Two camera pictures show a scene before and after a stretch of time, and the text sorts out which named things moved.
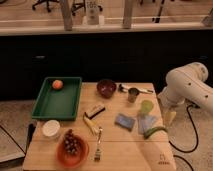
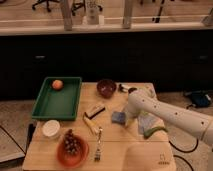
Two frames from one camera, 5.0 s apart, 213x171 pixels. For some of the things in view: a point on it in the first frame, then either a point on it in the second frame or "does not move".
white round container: x=51 y=128 does not move
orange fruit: x=57 y=84 does not move
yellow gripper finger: x=169 y=117 -> x=132 y=110
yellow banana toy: x=91 y=125 does not move
